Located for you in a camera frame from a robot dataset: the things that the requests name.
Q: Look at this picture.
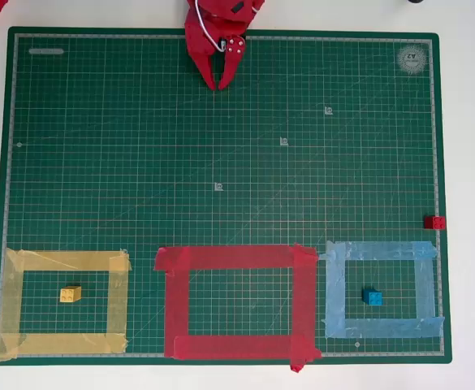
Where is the red tape square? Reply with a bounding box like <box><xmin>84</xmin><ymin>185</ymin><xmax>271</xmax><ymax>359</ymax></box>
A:
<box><xmin>153</xmin><ymin>242</ymin><xmax>322</xmax><ymax>374</ymax></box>

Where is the blue tape square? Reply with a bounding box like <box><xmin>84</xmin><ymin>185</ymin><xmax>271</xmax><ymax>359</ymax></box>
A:
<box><xmin>317</xmin><ymin>240</ymin><xmax>446</xmax><ymax>339</ymax></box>

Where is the yellow lego brick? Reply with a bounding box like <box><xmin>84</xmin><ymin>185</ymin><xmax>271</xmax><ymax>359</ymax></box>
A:
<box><xmin>59</xmin><ymin>285</ymin><xmax>82</xmax><ymax>304</ymax></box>

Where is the blue lego brick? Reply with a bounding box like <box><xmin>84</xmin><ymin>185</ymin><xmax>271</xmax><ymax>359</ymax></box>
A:
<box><xmin>361</xmin><ymin>287</ymin><xmax>383</xmax><ymax>306</ymax></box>

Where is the yellow tape square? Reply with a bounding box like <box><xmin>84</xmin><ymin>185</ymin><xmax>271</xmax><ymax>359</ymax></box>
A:
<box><xmin>0</xmin><ymin>247</ymin><xmax>132</xmax><ymax>362</ymax></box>

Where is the green cutting mat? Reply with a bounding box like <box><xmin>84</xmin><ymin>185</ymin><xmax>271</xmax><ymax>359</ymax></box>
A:
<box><xmin>0</xmin><ymin>26</ymin><xmax>452</xmax><ymax>366</ymax></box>

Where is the white servo cable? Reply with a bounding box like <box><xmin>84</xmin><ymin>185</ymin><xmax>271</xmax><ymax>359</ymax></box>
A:
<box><xmin>194</xmin><ymin>0</ymin><xmax>227</xmax><ymax>53</ymax></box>

